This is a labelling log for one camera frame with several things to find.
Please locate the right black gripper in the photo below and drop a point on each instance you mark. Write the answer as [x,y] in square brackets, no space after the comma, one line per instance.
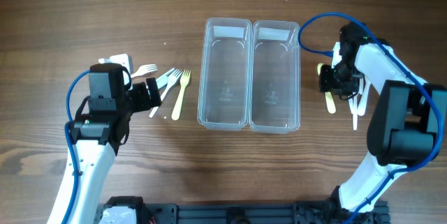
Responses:
[326,86]

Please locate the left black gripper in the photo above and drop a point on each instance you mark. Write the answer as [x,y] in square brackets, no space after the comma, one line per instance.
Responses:
[144,102]

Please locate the translucent plastic fork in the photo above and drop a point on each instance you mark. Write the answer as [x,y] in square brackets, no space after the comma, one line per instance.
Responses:
[163,79]

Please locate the yellow plastic spoon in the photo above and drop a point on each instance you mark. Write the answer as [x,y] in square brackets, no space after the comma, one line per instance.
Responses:
[330,104]

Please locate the white plastic fork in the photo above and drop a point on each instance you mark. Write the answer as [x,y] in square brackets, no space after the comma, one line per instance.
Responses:
[171,80]

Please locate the beige plastic fork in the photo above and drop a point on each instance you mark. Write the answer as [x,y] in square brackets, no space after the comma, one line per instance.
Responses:
[144,70]

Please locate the white plastic spoon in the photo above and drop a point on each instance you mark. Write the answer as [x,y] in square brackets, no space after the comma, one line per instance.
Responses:
[353,104]
[363,100]

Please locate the yellow plastic fork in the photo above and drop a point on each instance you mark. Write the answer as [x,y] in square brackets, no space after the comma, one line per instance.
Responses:
[184,81]

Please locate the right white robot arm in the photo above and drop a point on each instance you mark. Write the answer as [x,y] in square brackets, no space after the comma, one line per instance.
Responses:
[405,127]

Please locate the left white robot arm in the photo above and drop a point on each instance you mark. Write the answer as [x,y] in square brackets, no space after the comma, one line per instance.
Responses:
[94,135]

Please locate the right clear plastic container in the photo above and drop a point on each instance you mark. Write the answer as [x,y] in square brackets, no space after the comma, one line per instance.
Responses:
[275,89]

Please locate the clear plastic container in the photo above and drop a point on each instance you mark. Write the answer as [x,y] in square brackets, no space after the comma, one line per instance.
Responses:
[224,82]
[275,89]

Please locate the left clear plastic container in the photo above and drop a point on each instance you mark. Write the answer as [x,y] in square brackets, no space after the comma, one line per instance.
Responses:
[224,82]

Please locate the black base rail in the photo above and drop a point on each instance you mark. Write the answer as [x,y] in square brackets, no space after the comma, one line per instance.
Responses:
[296,213]

